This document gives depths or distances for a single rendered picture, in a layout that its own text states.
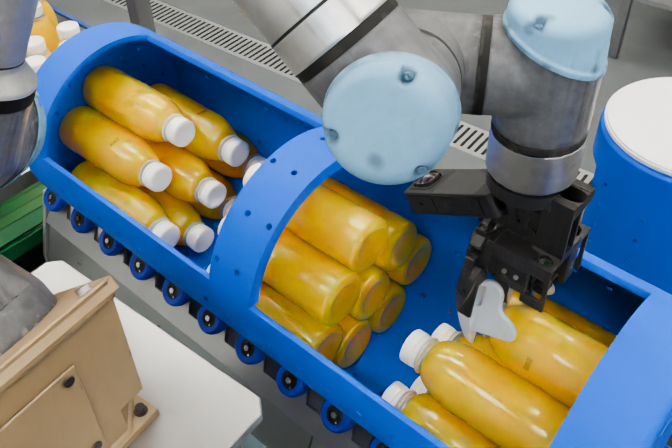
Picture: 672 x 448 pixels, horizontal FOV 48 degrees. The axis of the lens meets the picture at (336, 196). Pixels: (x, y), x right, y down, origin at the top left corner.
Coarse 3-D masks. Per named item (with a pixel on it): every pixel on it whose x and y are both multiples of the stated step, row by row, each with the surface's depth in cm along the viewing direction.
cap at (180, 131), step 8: (176, 120) 100; (184, 120) 100; (168, 128) 100; (176, 128) 99; (184, 128) 100; (192, 128) 101; (168, 136) 100; (176, 136) 100; (184, 136) 101; (192, 136) 102; (176, 144) 100; (184, 144) 102
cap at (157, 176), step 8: (152, 168) 100; (160, 168) 100; (168, 168) 101; (144, 176) 100; (152, 176) 100; (160, 176) 101; (168, 176) 102; (144, 184) 101; (152, 184) 100; (160, 184) 102; (168, 184) 103
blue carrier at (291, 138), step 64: (64, 64) 101; (128, 64) 113; (192, 64) 115; (256, 128) 114; (320, 128) 88; (64, 192) 103; (256, 192) 82; (384, 192) 101; (192, 256) 109; (256, 256) 80; (448, 256) 97; (256, 320) 82; (448, 320) 97; (640, 320) 65; (320, 384) 79; (384, 384) 93; (640, 384) 61
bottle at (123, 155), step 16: (80, 112) 108; (96, 112) 108; (64, 128) 107; (80, 128) 106; (96, 128) 105; (112, 128) 104; (64, 144) 109; (80, 144) 105; (96, 144) 103; (112, 144) 102; (128, 144) 102; (144, 144) 103; (96, 160) 104; (112, 160) 102; (128, 160) 101; (144, 160) 101; (112, 176) 103; (128, 176) 101
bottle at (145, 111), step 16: (96, 80) 107; (112, 80) 106; (128, 80) 105; (96, 96) 106; (112, 96) 104; (128, 96) 103; (144, 96) 102; (160, 96) 102; (112, 112) 105; (128, 112) 102; (144, 112) 101; (160, 112) 101; (176, 112) 102; (128, 128) 104; (144, 128) 101; (160, 128) 101
